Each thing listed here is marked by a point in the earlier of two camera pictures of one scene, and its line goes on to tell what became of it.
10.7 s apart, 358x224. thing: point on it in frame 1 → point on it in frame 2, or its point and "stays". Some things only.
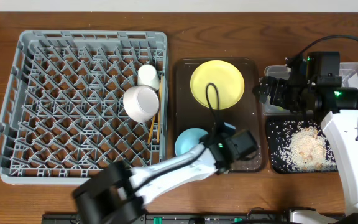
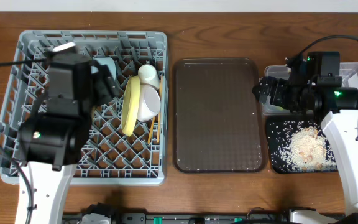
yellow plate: x=227 y=76 → x=130 y=104
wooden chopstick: x=160 y=102 stays
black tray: x=297 y=144 stays
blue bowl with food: x=187 y=139 → x=109 y=61
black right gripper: x=281 y=86 stays
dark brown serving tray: x=242 y=115 stays
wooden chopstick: x=151 y=130 stays
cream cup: x=147 y=76 stays
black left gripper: x=224 y=132 → x=105 y=82
